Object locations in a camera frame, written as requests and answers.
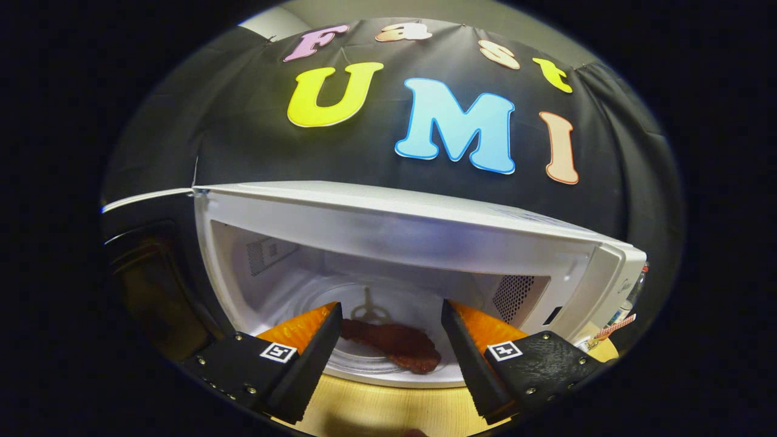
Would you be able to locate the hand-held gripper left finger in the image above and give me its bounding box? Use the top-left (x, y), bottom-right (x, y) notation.
top-left (182, 302), bottom-right (344, 425)

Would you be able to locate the white toaster oven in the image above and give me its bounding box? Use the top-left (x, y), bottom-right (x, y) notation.
top-left (100, 180), bottom-right (648, 389)

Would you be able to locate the thin white power cable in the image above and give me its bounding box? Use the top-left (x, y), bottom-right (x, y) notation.
top-left (102, 157), bottom-right (198, 213)

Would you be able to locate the brown meat piece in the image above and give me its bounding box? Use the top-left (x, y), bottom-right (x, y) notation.
top-left (340, 319), bottom-right (443, 374)

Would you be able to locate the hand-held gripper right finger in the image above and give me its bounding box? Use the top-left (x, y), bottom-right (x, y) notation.
top-left (441, 299), bottom-right (608, 427)

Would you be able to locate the black backdrop cloth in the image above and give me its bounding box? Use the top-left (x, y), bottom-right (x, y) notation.
top-left (100, 18), bottom-right (687, 340)

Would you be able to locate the clear bottle with red label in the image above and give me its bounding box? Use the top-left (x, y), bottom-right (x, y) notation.
top-left (607, 262), bottom-right (649, 328)

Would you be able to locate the glass turntable plate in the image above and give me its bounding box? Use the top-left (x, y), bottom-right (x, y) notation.
top-left (291, 282), bottom-right (486, 374)

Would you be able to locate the red and white striped straw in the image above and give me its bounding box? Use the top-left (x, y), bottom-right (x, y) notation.
top-left (594, 313), bottom-right (637, 340)

